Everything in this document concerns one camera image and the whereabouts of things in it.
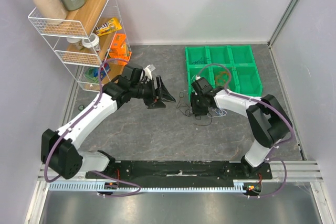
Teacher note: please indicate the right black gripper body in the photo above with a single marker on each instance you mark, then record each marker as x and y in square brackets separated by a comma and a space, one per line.
[199, 106]

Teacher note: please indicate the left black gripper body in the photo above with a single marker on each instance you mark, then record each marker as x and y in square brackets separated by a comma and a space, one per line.
[146, 91]

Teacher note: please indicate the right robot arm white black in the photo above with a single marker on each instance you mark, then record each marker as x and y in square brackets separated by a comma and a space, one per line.
[268, 121]

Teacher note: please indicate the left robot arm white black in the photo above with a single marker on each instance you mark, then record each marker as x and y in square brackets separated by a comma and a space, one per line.
[59, 149]

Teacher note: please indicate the orange snack box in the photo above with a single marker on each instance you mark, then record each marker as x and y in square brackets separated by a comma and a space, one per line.
[119, 48]

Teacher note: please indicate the green blue toy car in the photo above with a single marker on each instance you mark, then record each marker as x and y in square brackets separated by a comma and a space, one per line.
[91, 74]

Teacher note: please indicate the green six-compartment bin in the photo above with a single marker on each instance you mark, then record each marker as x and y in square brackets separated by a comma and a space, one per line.
[238, 60]

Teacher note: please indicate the yellow candy bag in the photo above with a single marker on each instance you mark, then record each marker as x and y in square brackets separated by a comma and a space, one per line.
[108, 27]

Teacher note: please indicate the clear glass bottle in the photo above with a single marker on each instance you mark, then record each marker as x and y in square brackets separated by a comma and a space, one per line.
[81, 107]

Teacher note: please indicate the beige pump bottle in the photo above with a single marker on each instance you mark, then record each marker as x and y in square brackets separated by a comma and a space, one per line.
[52, 10]

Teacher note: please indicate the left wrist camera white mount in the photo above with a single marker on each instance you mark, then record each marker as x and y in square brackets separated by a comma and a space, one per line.
[148, 73]

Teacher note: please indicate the white wire shelf rack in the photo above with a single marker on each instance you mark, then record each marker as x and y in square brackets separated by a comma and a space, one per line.
[79, 24]

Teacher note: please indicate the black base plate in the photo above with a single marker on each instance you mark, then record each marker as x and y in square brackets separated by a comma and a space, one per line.
[132, 170]

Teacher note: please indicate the slotted cable duct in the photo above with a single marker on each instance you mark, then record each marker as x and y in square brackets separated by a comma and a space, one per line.
[111, 186]

